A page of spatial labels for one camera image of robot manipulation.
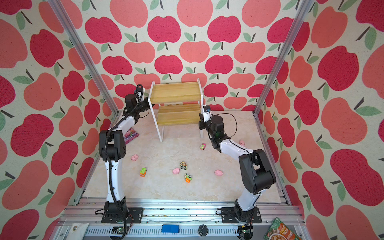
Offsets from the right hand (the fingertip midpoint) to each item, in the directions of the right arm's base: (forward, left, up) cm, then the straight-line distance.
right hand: (204, 112), depth 88 cm
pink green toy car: (-10, 0, -22) cm, 24 cm away
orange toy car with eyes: (-32, +7, -22) cm, 40 cm away
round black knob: (-57, -3, -14) cm, 58 cm away
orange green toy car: (-32, +34, -21) cm, 51 cm away
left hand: (+11, +30, -1) cm, 32 cm away
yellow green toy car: (-25, +11, -21) cm, 35 cm away
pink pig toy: (-23, +42, -21) cm, 53 cm away
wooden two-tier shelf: (+28, +25, -20) cm, 42 cm away
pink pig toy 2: (-27, -11, -24) cm, 37 cm away
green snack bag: (-52, -39, -23) cm, 69 cm away
